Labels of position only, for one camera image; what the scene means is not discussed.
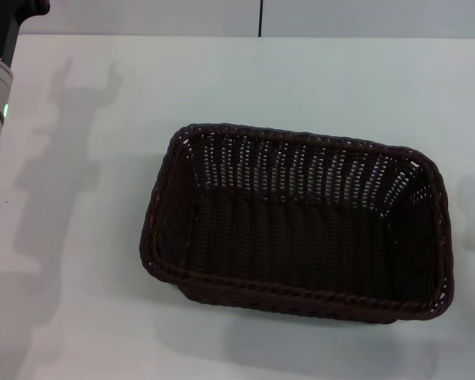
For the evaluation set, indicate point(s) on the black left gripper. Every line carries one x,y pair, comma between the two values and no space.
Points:
4,27

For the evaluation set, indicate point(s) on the black woven plastic basket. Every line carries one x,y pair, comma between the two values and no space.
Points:
301,245

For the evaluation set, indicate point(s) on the black vertical wall strip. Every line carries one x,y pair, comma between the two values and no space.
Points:
260,17

